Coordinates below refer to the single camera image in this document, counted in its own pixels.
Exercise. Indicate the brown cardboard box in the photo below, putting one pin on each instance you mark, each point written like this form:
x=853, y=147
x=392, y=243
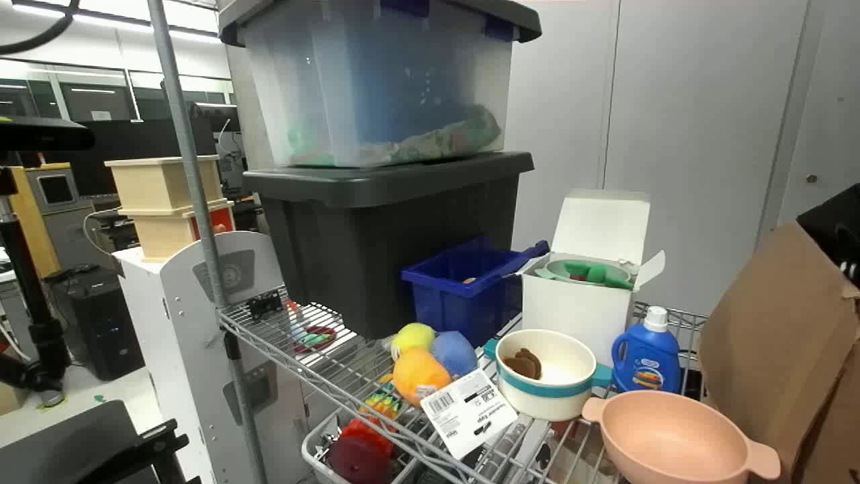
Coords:
x=779, y=352

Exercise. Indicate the white bowl teal band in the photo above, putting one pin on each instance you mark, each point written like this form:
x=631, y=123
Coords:
x=547, y=400

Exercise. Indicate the blue plush ball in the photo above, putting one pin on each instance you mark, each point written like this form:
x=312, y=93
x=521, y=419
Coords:
x=454, y=353

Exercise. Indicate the red toy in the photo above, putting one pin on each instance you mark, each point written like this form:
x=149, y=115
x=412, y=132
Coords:
x=360, y=454

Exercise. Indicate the orange plush ball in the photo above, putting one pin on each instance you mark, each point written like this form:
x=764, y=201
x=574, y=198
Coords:
x=420, y=376

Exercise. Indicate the small multicolour toy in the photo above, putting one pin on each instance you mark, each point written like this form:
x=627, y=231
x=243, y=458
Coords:
x=382, y=405

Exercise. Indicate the black stand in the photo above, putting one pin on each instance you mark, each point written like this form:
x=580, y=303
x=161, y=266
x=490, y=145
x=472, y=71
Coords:
x=31, y=296

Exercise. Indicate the blue plastic bin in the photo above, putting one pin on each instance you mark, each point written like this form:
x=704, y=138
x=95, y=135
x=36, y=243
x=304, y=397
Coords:
x=457, y=311

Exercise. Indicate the white computer tower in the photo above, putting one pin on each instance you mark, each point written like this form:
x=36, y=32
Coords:
x=177, y=339

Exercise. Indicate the blue detergent bottle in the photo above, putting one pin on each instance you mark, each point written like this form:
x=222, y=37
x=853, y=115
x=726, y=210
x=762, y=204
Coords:
x=645, y=358

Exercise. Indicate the pink bowl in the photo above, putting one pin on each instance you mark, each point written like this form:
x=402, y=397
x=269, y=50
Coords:
x=666, y=446

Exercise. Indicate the yellow wooden cabinet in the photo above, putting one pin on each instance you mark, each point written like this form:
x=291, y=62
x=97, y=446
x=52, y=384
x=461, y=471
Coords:
x=36, y=224

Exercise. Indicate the green round plate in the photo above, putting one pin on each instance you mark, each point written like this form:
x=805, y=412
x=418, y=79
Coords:
x=587, y=274

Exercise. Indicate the yellow plush ball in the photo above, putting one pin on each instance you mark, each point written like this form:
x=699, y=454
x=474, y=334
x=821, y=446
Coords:
x=412, y=339

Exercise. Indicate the black monitor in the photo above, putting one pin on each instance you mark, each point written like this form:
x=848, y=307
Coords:
x=97, y=103

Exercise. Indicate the brown plush toy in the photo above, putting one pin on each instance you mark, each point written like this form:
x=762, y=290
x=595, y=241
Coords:
x=525, y=365

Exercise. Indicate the metal shelf pole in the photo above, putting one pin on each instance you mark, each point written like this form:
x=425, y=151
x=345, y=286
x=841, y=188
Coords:
x=183, y=135

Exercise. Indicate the white cardboard box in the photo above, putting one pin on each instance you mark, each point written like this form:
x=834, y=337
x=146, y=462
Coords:
x=574, y=313

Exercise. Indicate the clear storage bin dark lid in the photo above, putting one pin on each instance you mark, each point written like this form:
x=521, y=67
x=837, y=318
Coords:
x=376, y=83

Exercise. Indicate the white barcode tag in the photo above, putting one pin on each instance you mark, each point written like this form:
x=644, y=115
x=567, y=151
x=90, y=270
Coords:
x=468, y=416

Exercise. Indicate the small red green toys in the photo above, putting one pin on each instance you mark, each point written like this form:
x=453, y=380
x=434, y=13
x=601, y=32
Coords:
x=312, y=339

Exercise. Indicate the beige stacked boxes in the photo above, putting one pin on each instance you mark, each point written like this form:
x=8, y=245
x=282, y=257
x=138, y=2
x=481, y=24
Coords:
x=161, y=193

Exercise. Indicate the dark grey storage tote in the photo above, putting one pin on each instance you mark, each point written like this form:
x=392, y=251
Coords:
x=357, y=243

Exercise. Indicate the black equipment case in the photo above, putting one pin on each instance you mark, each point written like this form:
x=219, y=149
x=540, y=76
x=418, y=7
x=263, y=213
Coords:
x=70, y=448

